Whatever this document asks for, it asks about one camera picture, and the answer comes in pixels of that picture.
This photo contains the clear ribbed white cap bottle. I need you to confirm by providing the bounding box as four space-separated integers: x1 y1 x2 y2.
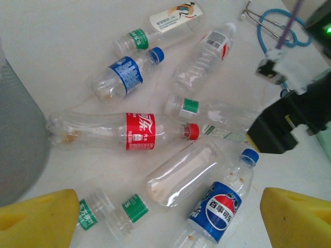
170 22 237 95

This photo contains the blue label blue cap bottle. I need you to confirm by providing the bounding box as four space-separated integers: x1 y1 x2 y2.
86 46 166 103

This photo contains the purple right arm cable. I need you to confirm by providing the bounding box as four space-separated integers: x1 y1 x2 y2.
276 0 305 50

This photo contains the grey translucent waste bin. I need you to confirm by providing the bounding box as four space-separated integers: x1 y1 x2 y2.
0 36 52 208

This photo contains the short bottle green neck band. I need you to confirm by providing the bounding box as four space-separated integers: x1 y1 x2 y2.
76 188 116 232

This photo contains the white cap green label bottle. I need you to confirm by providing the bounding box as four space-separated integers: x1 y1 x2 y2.
163 94 262 144

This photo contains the clear bottle green neck band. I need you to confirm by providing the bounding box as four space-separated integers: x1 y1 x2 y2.
104 141 225 240

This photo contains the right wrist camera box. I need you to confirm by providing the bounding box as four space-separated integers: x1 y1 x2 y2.
257 49 310 95

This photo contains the bird print label bottle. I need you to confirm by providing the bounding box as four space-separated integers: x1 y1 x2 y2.
111 1 207 59

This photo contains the blue stethoscope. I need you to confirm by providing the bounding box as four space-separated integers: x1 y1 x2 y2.
242 1 312 91

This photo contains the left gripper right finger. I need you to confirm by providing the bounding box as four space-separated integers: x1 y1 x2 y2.
260 187 331 248

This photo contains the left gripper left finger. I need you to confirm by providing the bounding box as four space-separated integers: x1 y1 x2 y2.
0 188 80 248

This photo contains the Pepsi label plastic bottle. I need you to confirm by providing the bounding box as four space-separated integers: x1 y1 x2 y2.
173 148 260 248

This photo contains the large red label cola bottle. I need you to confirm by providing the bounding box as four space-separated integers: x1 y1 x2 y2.
46 110 201 152

